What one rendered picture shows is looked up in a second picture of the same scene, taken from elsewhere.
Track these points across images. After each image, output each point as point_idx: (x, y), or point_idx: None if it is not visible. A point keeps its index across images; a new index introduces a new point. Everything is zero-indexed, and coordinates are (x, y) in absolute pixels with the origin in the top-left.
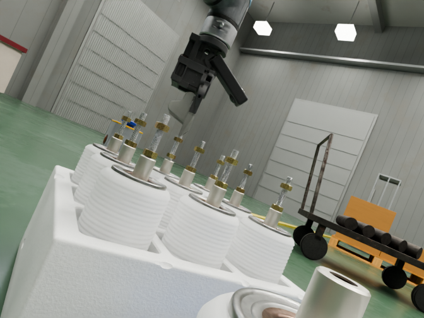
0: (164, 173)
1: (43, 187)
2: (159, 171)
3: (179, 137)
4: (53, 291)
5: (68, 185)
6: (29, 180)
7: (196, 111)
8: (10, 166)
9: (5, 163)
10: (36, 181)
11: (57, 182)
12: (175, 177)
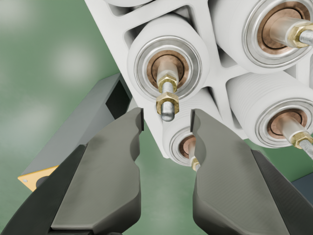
0: (201, 70)
1: (19, 151)
2: (200, 79)
3: (174, 108)
4: None
5: (240, 132)
6: (22, 163)
7: (264, 155)
8: (14, 183)
9: (12, 187)
10: (13, 160)
11: (245, 138)
12: (195, 48)
